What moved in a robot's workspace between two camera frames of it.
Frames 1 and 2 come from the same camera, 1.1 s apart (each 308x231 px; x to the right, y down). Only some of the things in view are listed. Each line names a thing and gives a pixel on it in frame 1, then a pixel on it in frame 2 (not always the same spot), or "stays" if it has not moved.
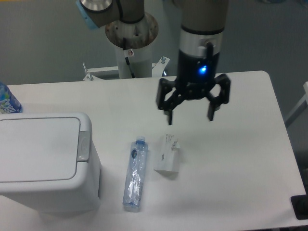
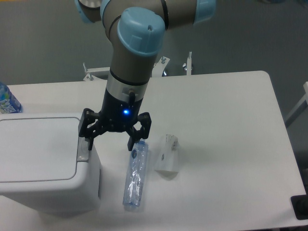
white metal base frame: x=158 y=69 stays
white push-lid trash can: x=49 y=161 stays
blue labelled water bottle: x=8 y=103 stays
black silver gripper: x=198 y=57 -> x=122 y=100
